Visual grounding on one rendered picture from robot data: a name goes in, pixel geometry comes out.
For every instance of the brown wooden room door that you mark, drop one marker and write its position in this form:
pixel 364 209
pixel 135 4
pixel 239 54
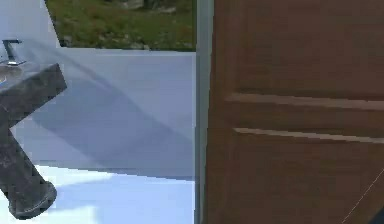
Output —
pixel 293 110

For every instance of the window with garden view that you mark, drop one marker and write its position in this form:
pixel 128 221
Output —
pixel 126 23

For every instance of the dark metal faucet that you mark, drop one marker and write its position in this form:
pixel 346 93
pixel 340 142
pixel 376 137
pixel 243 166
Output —
pixel 10 50

